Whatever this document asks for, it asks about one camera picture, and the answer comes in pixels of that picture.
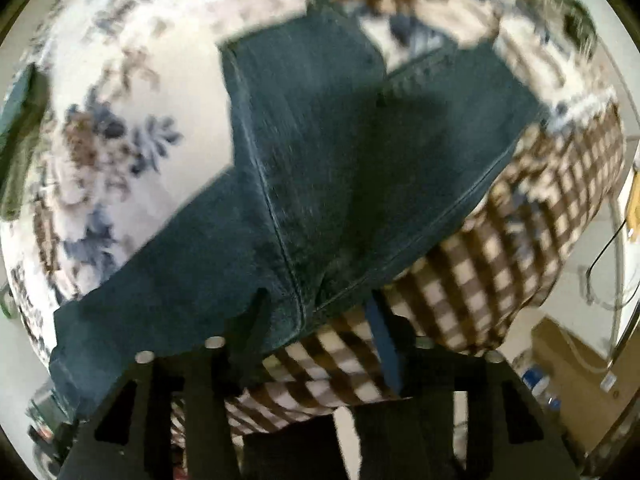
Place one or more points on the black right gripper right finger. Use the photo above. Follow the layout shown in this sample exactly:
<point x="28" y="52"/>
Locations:
<point x="452" y="416"/>

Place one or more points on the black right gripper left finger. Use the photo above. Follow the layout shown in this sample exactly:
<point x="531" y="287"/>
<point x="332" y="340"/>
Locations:
<point x="124" y="430"/>

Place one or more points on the dark blue denim jeans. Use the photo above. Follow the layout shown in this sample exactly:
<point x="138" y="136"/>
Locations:
<point x="344" y="173"/>

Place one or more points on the cardboard box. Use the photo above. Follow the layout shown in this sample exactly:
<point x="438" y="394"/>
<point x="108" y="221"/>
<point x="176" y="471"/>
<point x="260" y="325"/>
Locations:
<point x="596" y="399"/>

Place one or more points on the floral and checked bed blanket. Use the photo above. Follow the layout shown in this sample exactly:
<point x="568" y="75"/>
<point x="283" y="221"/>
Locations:
<point x="118" y="152"/>

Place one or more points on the dark green folded towel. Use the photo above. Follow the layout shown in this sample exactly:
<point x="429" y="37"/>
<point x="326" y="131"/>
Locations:
<point x="21" y="117"/>

